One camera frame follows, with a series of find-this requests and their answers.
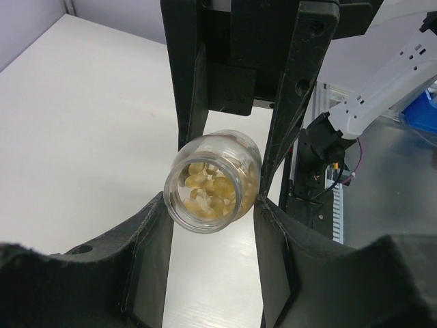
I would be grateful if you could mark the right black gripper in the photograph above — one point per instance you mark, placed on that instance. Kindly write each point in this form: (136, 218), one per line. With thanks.
(248, 45)

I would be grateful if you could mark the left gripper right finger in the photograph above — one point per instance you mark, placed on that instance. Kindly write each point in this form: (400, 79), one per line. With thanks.
(308, 280)

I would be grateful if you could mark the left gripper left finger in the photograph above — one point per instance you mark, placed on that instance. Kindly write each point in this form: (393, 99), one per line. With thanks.
(118, 279)

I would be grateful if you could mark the clear pill bottle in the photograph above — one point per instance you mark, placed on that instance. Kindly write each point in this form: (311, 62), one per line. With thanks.
(213, 182)

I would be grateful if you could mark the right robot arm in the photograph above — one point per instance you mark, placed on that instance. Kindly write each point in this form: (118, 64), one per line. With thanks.
(408, 73)

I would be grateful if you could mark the blue plastic bin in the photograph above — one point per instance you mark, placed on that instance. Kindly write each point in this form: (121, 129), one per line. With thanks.
(421, 113)

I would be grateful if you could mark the white slotted cable duct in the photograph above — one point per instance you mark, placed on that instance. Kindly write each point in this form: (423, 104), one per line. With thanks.
(337, 211)

